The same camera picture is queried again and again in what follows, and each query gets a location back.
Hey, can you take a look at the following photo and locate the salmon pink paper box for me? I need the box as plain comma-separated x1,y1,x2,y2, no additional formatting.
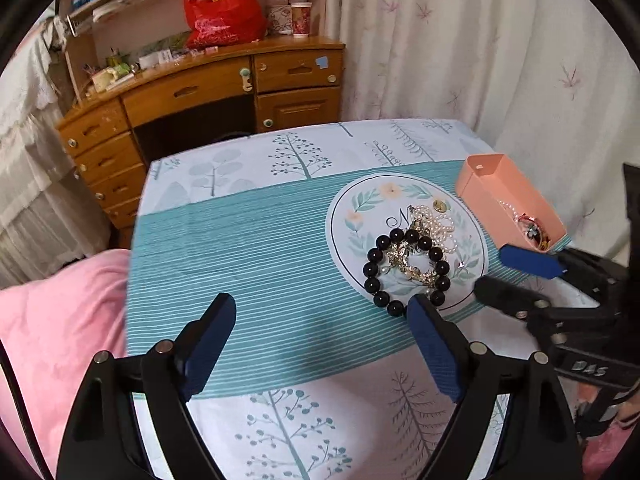
455,154,568,252

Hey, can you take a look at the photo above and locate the red plastic bag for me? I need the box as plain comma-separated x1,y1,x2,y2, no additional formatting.
180,0,267,50

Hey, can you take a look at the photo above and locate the white lace bed cover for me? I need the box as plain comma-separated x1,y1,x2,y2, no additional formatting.
0,15,112,291

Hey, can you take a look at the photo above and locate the pink blanket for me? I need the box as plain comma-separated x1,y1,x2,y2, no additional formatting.
0,249,132,480

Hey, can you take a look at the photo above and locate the small cream box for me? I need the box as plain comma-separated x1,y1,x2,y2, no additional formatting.
92,67,119,92

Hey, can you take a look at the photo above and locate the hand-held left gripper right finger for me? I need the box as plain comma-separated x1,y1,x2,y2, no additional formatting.
406,294,583,480

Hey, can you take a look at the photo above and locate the pink cloth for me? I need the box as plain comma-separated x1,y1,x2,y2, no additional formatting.
580,400,640,480

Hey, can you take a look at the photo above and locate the white leaf print curtain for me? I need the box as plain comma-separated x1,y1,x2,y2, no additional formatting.
325,0,640,271

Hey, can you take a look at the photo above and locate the round floral printed mat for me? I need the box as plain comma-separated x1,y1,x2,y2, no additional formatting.
325,175,501,319

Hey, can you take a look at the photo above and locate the white pearl necklace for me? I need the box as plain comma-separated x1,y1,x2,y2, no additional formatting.
407,204,463,257

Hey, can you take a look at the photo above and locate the black bead bracelet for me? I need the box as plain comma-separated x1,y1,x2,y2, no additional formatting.
362,228,451,317

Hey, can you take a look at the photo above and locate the gold chain jewelry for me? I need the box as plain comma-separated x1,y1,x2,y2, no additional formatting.
382,239,442,289

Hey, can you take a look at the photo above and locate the white printed mug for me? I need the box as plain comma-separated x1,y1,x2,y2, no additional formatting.
265,4,293,37

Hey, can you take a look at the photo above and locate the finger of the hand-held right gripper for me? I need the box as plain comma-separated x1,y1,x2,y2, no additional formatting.
474,276,620,344
500,243,627,292

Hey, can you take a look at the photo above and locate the floral paper cup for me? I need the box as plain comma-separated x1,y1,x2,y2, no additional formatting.
290,1,313,39

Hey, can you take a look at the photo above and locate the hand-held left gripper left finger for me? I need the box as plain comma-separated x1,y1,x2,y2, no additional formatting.
56,292,237,480

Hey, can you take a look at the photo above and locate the wooden desk with drawers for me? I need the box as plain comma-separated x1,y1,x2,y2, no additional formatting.
55,35,347,237

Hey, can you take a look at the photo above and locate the black cable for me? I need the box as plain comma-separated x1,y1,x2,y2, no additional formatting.
0,340,51,480

